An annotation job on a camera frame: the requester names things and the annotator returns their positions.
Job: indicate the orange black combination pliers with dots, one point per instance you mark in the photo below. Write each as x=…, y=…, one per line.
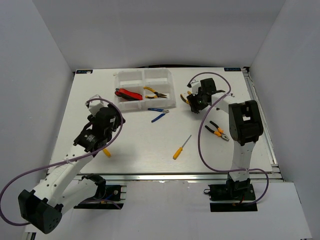
x=217, y=131

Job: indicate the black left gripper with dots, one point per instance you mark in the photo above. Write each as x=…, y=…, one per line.
x=117, y=120

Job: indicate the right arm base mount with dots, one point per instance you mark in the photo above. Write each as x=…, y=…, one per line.
x=221, y=200

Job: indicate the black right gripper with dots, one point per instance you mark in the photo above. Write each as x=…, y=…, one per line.
x=192, y=100

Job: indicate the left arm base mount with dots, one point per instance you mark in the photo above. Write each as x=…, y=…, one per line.
x=106, y=197

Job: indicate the blue sticker right corner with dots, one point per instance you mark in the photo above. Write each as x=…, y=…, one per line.
x=232, y=69

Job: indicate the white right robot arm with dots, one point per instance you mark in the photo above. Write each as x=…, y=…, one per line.
x=245, y=123

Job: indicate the blue sticker corner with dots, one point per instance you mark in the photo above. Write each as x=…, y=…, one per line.
x=84, y=71
x=232, y=69

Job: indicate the yellow handle screwdriver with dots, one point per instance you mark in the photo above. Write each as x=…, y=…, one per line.
x=180, y=149
x=106, y=152

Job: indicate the yellow long nose pliers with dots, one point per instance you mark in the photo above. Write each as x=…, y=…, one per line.
x=155, y=93

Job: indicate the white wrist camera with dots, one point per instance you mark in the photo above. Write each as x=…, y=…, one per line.
x=194, y=86
x=94, y=103

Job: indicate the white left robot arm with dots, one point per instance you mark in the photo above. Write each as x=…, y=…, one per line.
x=44, y=206

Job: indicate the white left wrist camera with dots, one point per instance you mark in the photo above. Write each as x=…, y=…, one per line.
x=94, y=103

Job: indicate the aluminium rail front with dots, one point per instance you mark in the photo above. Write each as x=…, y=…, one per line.
x=184, y=177

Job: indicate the white compartment tray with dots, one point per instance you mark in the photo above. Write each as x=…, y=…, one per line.
x=159, y=79

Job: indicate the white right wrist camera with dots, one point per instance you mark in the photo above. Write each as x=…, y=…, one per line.
x=194, y=86

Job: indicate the blue sticker left corner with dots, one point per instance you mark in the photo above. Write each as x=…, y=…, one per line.
x=84, y=71

